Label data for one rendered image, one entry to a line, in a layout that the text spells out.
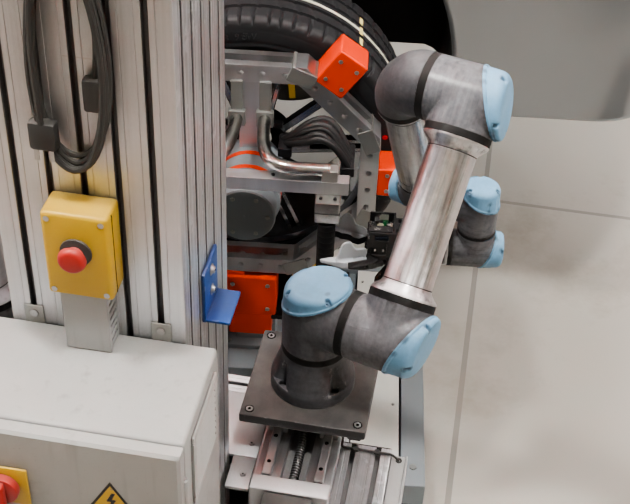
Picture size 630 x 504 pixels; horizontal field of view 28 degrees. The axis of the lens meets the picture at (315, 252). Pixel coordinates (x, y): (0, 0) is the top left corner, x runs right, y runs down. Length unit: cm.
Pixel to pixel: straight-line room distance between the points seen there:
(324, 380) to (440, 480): 108
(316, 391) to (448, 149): 48
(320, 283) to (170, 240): 54
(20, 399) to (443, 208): 78
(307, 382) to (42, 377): 62
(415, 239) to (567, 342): 162
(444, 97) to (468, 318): 164
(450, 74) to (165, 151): 69
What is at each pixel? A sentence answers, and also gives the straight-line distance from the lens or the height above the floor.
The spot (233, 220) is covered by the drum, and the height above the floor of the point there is 84.
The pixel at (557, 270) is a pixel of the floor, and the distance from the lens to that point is 388.
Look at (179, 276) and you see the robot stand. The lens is 165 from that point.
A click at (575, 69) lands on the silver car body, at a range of 308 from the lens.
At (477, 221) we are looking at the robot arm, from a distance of 244.
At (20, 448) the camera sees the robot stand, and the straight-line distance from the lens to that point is 166.
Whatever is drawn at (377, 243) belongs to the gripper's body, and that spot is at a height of 87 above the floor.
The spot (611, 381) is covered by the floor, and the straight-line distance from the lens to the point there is 355.
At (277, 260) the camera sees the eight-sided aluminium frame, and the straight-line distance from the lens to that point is 282.
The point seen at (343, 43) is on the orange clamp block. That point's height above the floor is 116.
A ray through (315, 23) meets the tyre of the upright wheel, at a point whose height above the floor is 116.
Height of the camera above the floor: 241
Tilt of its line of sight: 39 degrees down
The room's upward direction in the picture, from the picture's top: 3 degrees clockwise
